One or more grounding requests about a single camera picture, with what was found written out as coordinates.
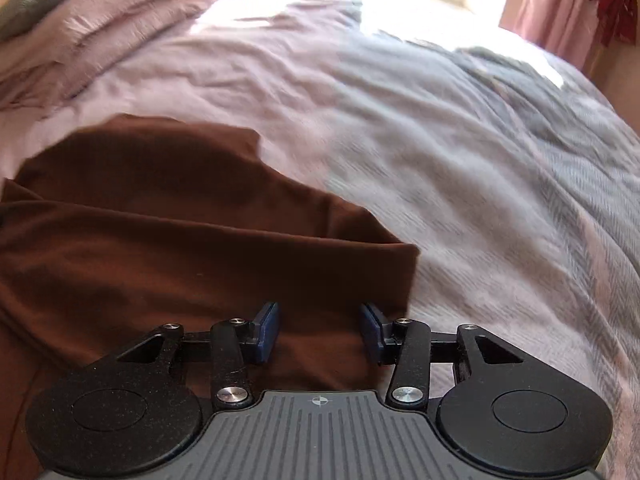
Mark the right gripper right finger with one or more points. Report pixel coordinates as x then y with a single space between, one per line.
410 348

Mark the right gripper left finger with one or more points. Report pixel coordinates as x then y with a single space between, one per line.
230 348

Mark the brown cloth garment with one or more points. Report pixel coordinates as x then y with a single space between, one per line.
138 222

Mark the pink grey duvet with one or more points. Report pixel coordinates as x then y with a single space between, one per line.
510 171

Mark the pink pillow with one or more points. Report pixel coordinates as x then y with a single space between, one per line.
75 42

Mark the pink curtain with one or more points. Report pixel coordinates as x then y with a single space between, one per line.
565 28

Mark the red hanging garment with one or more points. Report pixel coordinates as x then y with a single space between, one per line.
618 20

